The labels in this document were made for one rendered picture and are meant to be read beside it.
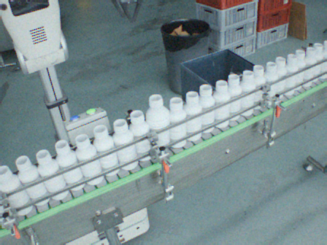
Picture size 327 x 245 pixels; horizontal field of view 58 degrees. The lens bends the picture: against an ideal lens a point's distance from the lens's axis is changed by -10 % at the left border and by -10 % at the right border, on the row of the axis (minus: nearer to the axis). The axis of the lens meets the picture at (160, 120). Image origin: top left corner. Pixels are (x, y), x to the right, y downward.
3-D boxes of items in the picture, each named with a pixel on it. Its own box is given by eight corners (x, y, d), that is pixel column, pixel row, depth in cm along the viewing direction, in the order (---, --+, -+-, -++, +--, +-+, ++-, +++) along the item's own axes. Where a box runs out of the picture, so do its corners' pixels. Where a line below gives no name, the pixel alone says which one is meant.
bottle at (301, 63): (286, 82, 128) (292, 47, 118) (300, 84, 127) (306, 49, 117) (287, 90, 124) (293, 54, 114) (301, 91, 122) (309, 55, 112)
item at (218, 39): (220, 49, 328) (220, 30, 314) (195, 38, 355) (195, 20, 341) (257, 36, 353) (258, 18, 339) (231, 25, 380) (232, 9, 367)
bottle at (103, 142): (124, 167, 98) (114, 125, 88) (112, 179, 94) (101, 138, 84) (109, 160, 100) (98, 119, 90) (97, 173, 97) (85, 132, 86)
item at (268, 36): (257, 49, 373) (258, 33, 360) (234, 39, 402) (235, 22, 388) (287, 38, 396) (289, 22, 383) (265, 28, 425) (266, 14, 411)
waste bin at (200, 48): (180, 104, 293) (177, 40, 254) (157, 83, 325) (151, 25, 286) (220, 89, 309) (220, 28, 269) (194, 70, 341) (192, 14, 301)
